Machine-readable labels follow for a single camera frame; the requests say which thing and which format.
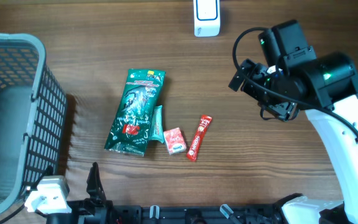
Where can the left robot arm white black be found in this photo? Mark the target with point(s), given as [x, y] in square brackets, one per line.
[112, 217]

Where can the dark green 3M package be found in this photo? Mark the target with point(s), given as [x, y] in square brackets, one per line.
[132, 126]

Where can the red Nescafe sachet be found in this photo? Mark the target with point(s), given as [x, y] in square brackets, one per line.
[194, 148]

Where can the small red white box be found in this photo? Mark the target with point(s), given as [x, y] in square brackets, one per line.
[174, 141]

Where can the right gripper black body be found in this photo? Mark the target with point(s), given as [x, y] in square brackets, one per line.
[273, 104]

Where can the light green wipes packet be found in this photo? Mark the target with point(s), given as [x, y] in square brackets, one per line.
[156, 127]

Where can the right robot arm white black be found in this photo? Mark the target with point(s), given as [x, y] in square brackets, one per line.
[294, 79]

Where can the grey plastic shopping basket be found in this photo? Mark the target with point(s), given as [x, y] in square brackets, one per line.
[33, 108]

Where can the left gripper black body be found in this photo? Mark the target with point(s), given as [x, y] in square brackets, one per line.
[84, 207]

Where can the white barcode scanner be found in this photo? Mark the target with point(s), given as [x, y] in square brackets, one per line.
[207, 20]

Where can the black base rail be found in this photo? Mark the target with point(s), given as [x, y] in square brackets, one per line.
[259, 213]

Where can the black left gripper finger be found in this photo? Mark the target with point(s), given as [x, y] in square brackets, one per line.
[94, 186]
[48, 171]

